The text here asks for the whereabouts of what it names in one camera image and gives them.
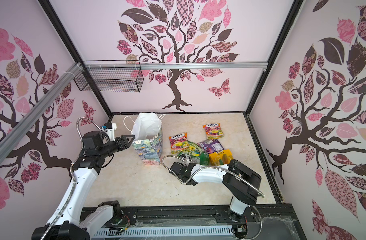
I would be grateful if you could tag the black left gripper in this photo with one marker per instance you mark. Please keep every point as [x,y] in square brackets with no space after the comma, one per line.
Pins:
[125,144]

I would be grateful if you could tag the floral white paper bag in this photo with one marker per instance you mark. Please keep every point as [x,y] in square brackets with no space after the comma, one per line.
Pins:
[148,142]

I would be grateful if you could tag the dark green Fox's candy packet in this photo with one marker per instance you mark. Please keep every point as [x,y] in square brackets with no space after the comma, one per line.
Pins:
[200,158]

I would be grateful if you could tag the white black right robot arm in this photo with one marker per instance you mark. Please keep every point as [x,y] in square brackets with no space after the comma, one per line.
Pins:
[241,181]

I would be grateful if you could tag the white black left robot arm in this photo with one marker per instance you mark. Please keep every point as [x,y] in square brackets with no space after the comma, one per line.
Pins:
[65,223]

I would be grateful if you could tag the light green Fox's candy packet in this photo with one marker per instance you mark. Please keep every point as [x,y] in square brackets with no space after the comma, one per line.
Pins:
[184,154]

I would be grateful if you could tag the orange red Fox's candy packet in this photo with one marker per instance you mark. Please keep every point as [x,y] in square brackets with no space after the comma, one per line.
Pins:
[178,142]

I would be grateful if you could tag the purple Fox's candy packet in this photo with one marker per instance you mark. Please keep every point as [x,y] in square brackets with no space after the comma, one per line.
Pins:
[211,146]

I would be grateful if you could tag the yellow snack packet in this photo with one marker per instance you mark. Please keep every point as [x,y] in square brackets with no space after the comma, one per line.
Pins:
[220,158]

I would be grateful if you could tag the far orange Fox's candy packet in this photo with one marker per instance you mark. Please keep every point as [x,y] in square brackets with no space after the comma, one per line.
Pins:
[213,131]

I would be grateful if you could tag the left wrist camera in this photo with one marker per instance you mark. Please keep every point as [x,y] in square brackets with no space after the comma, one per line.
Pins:
[109,129]

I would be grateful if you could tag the white slotted cable duct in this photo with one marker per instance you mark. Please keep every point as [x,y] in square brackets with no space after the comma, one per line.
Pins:
[150,232]

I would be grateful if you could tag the black wire basket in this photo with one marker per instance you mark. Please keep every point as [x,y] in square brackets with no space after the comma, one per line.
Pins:
[110,76]

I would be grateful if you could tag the rear aluminium rail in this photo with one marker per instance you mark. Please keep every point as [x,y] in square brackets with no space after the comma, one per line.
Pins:
[180,66]

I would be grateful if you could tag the aluminium rail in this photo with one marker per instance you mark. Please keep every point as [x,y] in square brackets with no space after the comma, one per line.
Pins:
[22,128]
[180,66]

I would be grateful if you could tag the black base frame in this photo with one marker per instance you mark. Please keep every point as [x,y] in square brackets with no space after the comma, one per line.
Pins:
[260,222]

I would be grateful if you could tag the left aluminium rail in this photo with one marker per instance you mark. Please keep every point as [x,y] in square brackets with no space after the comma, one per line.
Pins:
[22,128]

